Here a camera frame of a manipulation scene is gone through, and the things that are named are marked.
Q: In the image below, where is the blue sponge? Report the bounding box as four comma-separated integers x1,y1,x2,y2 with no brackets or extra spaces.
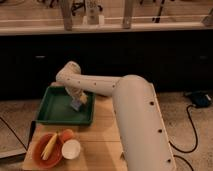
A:
70,100,83,111

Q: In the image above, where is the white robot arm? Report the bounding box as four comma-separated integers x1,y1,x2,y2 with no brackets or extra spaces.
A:
56,61,176,171

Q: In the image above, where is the green plastic tray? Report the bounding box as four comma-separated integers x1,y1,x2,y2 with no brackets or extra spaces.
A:
36,86,95,125

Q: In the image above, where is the orange fruit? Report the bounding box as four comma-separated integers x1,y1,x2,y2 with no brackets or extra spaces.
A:
60,129,74,141

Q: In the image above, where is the yellow corn cob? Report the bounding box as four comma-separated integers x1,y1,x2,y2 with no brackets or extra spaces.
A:
41,133,58,160

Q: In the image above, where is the black device on floor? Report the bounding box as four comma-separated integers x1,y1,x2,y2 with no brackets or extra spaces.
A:
184,91,212,108

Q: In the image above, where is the black power cable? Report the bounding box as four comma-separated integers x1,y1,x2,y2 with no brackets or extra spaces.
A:
168,104,200,171

